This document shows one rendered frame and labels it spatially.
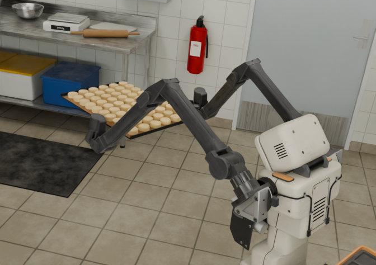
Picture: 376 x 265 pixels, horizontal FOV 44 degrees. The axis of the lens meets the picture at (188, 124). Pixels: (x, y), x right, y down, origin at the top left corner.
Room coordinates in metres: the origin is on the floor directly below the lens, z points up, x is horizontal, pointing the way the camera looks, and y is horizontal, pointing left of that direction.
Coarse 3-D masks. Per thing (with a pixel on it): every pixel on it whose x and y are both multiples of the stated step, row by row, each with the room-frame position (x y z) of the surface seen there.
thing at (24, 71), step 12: (12, 60) 4.00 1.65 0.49; (24, 60) 4.03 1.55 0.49; (36, 60) 4.06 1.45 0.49; (48, 60) 4.10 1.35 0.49; (0, 72) 3.77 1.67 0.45; (12, 72) 3.73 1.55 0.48; (24, 72) 3.73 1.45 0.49; (36, 72) 3.79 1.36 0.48; (0, 84) 3.77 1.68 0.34; (12, 84) 3.75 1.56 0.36; (24, 84) 3.73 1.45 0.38; (36, 84) 3.79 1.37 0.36; (12, 96) 3.75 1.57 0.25; (24, 96) 3.73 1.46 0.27; (36, 96) 3.78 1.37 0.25
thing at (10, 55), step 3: (0, 51) 4.21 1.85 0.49; (3, 51) 4.22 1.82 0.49; (6, 51) 4.23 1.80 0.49; (0, 54) 4.13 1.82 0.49; (3, 54) 4.14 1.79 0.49; (6, 54) 4.15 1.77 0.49; (9, 54) 4.16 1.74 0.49; (12, 54) 4.17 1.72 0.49; (15, 54) 4.18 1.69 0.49; (0, 57) 4.05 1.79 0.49; (3, 57) 4.06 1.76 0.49; (6, 57) 4.07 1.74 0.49; (9, 57) 4.08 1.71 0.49; (0, 60) 3.96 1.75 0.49; (3, 60) 3.99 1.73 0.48
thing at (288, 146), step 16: (272, 128) 1.38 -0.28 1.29; (288, 128) 1.35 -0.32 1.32; (304, 128) 1.39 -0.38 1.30; (320, 128) 1.44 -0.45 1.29; (256, 144) 1.40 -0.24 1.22; (272, 144) 1.35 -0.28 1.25; (288, 144) 1.32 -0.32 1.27; (304, 144) 1.34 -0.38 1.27; (320, 144) 1.39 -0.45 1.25; (272, 160) 1.34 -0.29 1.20; (288, 160) 1.30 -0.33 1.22; (304, 160) 1.30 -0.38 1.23
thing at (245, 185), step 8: (240, 176) 1.26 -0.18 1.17; (248, 176) 1.27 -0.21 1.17; (232, 184) 1.28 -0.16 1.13; (240, 184) 1.25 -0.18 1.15; (248, 184) 1.24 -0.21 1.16; (256, 184) 1.25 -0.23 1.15; (264, 184) 1.26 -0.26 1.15; (240, 192) 1.23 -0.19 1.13; (248, 192) 1.21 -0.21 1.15; (240, 200) 1.21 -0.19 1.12
